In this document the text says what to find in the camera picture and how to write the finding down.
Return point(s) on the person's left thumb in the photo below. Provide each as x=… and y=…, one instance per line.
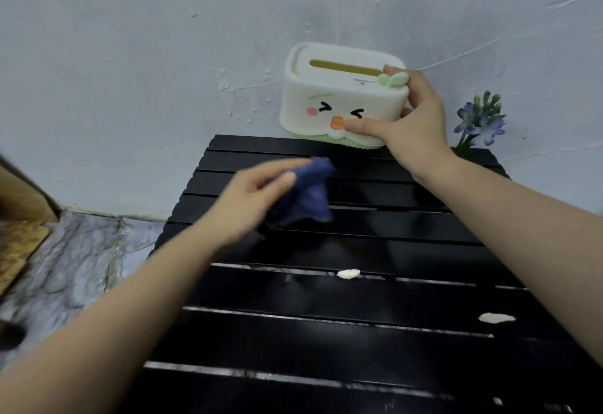
x=278, y=187

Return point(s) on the white paper scrap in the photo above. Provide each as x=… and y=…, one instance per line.
x=348, y=274
x=496, y=318

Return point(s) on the person's left hand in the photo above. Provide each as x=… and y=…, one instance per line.
x=235, y=208

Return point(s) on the black slatted table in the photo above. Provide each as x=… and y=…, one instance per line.
x=358, y=286

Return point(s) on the person's right thumb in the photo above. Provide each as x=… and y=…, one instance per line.
x=365, y=125

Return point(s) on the dark blue cloth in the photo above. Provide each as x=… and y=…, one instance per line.
x=308, y=192

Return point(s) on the person's left forearm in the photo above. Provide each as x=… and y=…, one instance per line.
x=101, y=319

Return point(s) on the person's right forearm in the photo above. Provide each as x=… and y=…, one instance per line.
x=523, y=225

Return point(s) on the purple artificial flower sprig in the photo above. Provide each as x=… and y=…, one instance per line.
x=480, y=121

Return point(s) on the brown cardboard box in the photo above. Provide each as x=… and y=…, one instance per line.
x=21, y=220

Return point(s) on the white cartoon-face tissue box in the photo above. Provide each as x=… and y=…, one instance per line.
x=339, y=93

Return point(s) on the person's right hand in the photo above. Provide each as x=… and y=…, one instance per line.
x=417, y=121

